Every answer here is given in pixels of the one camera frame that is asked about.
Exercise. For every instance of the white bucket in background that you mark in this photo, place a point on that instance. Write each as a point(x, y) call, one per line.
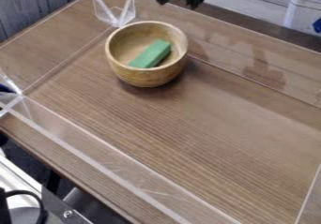
point(302, 16)

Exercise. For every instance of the clear acrylic corner bracket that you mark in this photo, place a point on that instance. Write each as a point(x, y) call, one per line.
point(115, 16)

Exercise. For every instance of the clear acrylic table fence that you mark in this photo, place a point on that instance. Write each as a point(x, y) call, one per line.
point(219, 148)

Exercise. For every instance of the green rectangular block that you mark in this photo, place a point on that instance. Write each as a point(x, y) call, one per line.
point(150, 57)

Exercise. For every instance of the brown wooden bowl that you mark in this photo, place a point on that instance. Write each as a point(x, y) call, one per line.
point(128, 40)

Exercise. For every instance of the metal bracket with screw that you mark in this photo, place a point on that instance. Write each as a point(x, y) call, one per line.
point(60, 213)

